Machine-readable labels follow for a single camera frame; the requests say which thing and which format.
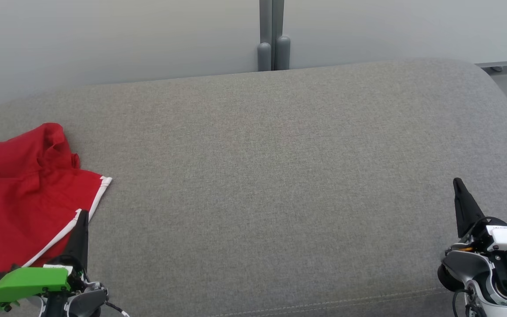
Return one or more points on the grey fabric sofa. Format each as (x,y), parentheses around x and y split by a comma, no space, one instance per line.
(280,176)

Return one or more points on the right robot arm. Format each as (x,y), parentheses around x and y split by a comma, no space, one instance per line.
(464,264)

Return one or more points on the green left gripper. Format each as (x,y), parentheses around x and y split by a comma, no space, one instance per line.
(29,281)

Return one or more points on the red shorts white trim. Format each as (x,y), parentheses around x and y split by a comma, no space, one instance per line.
(16,198)

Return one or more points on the grey wall partition post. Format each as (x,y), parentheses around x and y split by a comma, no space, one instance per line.
(273,44)

